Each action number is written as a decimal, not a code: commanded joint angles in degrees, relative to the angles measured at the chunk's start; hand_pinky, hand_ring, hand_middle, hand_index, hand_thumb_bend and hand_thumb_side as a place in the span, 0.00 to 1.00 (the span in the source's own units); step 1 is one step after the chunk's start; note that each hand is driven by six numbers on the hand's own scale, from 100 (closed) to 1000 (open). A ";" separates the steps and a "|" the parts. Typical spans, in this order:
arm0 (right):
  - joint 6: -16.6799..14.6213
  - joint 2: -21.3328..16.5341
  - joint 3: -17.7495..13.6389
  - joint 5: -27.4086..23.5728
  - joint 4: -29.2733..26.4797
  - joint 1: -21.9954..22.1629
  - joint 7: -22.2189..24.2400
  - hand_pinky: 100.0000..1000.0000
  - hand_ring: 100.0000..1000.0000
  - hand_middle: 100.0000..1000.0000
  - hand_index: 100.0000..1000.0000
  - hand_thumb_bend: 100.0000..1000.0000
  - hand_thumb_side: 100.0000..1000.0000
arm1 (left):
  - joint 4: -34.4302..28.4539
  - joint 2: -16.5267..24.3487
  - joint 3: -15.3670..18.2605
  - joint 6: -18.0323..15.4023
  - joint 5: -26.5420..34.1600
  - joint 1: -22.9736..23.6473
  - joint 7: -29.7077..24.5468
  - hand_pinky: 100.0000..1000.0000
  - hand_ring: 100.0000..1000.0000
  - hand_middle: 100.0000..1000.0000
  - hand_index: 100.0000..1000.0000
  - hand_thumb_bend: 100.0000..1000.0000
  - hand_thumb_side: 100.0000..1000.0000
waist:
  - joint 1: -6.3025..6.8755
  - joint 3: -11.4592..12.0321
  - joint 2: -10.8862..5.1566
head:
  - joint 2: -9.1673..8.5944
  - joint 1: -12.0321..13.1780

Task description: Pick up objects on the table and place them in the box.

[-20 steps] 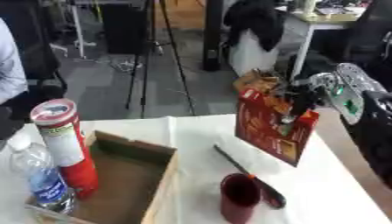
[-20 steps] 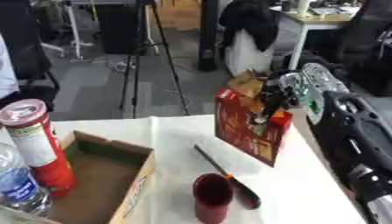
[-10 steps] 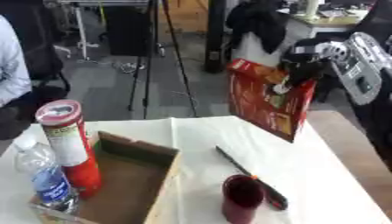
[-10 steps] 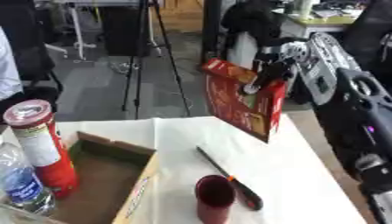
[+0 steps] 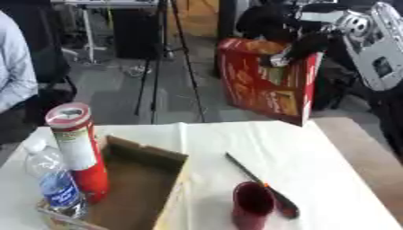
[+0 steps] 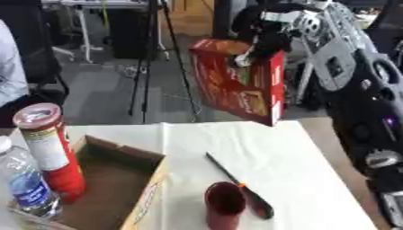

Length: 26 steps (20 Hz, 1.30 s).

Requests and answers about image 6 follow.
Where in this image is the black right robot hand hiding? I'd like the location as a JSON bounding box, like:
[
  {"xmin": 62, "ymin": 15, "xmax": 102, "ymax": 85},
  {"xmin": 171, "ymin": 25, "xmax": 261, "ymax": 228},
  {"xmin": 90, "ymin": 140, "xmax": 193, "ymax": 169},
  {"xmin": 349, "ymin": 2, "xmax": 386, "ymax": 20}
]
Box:
[{"xmin": 229, "ymin": 4, "xmax": 302, "ymax": 68}]

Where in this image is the red cardboard box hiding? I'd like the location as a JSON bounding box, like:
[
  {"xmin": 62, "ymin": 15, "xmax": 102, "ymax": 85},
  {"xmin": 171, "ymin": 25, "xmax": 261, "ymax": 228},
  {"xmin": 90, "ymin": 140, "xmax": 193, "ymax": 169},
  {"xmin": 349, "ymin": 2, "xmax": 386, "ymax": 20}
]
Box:
[{"xmin": 187, "ymin": 38, "xmax": 287, "ymax": 128}]

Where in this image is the tan cardboard box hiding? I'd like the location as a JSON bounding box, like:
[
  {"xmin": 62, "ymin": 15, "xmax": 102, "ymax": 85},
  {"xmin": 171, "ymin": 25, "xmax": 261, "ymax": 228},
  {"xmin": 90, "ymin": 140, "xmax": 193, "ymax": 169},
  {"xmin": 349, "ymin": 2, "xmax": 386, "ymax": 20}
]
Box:
[{"xmin": 6, "ymin": 134, "xmax": 172, "ymax": 230}]

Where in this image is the black tripod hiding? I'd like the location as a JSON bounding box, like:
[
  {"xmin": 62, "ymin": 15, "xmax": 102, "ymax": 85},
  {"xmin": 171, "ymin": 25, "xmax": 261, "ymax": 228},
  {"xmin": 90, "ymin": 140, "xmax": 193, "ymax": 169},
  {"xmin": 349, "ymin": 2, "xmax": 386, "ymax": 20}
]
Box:
[{"xmin": 126, "ymin": 0, "xmax": 202, "ymax": 124}]

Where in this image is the black knife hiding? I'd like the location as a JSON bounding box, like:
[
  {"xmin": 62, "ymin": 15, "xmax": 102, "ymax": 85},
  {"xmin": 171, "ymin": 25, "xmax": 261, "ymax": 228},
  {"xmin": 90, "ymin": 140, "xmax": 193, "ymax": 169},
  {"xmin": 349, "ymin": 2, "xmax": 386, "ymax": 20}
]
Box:
[{"xmin": 202, "ymin": 151, "xmax": 276, "ymax": 220}]

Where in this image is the dark red cup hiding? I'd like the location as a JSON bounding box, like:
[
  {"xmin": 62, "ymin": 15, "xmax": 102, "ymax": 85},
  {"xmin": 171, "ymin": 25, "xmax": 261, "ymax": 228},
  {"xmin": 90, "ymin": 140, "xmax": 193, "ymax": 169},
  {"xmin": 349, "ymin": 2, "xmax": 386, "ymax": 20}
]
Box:
[{"xmin": 202, "ymin": 181, "xmax": 249, "ymax": 230}]

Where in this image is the red chip can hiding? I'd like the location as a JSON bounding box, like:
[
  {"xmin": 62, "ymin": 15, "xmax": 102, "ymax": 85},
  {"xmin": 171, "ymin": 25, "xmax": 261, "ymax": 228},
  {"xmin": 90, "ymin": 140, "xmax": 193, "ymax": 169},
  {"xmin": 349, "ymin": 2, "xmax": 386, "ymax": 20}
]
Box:
[{"xmin": 11, "ymin": 102, "xmax": 88, "ymax": 205}]

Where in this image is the person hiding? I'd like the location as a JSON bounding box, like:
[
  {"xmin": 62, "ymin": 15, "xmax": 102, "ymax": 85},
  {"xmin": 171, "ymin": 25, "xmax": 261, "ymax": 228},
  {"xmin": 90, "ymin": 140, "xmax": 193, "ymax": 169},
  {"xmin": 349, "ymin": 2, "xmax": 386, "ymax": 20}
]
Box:
[{"xmin": 0, "ymin": 19, "xmax": 31, "ymax": 128}]

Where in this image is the clear plastic water bottle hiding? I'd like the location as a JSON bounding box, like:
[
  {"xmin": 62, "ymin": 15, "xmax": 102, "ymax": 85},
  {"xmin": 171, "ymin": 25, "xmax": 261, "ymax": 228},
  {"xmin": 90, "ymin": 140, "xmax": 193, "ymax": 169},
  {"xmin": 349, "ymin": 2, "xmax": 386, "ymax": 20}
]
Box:
[{"xmin": 0, "ymin": 136, "xmax": 63, "ymax": 221}]

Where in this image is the white table frame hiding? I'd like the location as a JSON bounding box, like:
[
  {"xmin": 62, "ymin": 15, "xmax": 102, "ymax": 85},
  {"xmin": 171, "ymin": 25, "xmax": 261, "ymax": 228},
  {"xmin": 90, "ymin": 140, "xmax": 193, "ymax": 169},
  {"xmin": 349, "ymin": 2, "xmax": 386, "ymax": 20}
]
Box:
[{"xmin": 40, "ymin": 0, "xmax": 172, "ymax": 65}]

